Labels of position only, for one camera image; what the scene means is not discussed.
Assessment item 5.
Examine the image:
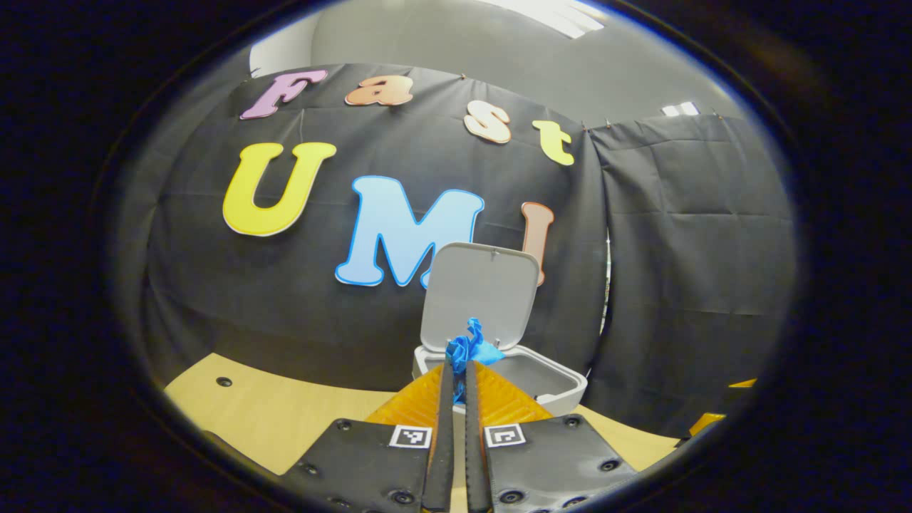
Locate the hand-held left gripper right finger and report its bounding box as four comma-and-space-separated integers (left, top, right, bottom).
465, 360, 638, 513

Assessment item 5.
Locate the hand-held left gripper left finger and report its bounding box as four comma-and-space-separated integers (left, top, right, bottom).
281, 360, 457, 513

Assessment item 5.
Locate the blue paper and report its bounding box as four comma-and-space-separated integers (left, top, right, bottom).
445, 317, 507, 405

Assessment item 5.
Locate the white desktop garbage bin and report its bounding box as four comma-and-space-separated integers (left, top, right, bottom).
412, 242, 589, 418

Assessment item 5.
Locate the wooden desktop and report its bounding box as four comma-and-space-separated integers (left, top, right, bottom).
164, 353, 681, 477

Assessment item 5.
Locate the black backdrop cloth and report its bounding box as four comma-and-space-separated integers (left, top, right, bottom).
118, 63, 797, 437

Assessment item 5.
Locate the large ceiling light panel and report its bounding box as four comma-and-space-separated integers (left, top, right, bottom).
484, 0, 606, 40

